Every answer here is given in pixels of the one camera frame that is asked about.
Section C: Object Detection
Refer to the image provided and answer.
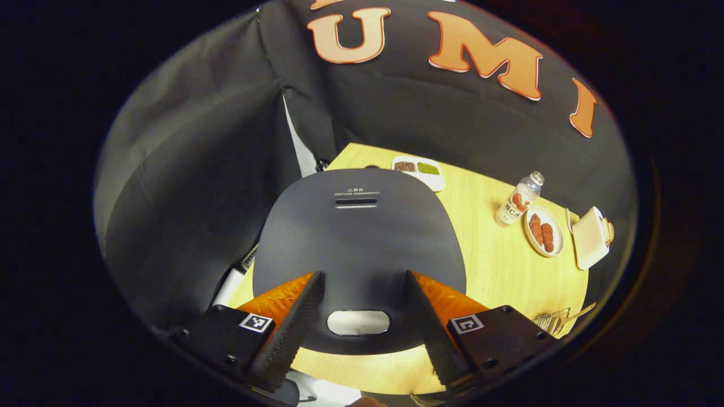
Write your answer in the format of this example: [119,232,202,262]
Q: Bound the white divided bean dish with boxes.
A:
[391,155,446,193]

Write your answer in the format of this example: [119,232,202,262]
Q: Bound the clear plastic drink bottle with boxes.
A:
[495,171,546,228]

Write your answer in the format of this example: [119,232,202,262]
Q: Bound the white round plate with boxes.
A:
[524,205,565,258]

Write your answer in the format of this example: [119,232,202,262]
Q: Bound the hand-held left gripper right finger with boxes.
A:
[404,270,561,391]

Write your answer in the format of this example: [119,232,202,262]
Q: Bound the white box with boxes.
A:
[212,267,247,309]

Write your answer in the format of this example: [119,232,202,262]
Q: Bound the dark grey rice cooker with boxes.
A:
[252,167,468,356]

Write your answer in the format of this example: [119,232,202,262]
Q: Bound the black backdrop cloth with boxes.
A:
[93,0,639,330]

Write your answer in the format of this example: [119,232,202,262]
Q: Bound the wooden spoon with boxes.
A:
[551,302,598,335]

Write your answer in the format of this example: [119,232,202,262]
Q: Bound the white toaster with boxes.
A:
[567,206,609,271]

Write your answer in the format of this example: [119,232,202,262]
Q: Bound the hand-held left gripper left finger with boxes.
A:
[170,271,326,392]

